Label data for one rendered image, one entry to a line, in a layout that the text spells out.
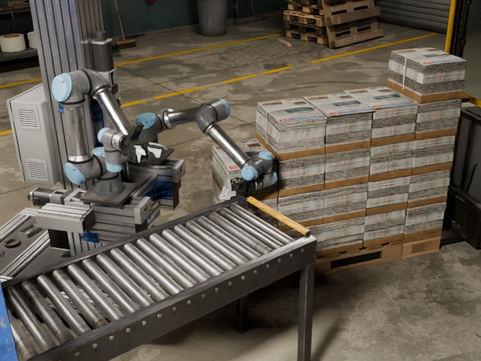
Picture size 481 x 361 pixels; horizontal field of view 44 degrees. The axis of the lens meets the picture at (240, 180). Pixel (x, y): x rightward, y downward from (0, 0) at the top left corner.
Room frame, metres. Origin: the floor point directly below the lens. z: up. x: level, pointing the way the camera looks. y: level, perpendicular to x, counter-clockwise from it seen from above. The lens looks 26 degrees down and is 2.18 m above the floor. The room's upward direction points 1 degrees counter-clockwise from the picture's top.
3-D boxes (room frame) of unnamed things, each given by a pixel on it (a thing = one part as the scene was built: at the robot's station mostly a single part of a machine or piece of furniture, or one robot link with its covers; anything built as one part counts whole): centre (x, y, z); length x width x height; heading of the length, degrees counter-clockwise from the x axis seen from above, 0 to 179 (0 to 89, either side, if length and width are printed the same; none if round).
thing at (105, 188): (2.74, 0.67, 0.87); 0.15 x 0.15 x 0.10
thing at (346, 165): (3.31, -0.44, 0.42); 1.17 x 0.39 x 0.83; 107
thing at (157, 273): (2.08, 0.37, 0.77); 0.47 x 0.05 x 0.05; 37
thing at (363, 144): (3.35, -0.57, 0.86); 0.38 x 0.29 x 0.04; 17
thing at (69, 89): (2.65, 0.76, 1.19); 0.15 x 0.12 x 0.55; 138
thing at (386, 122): (3.44, -0.84, 0.95); 0.38 x 0.29 x 0.23; 18
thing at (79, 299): (1.89, 0.63, 0.77); 0.47 x 0.05 x 0.05; 37
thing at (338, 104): (3.33, -0.58, 1.06); 0.37 x 0.29 x 0.01; 17
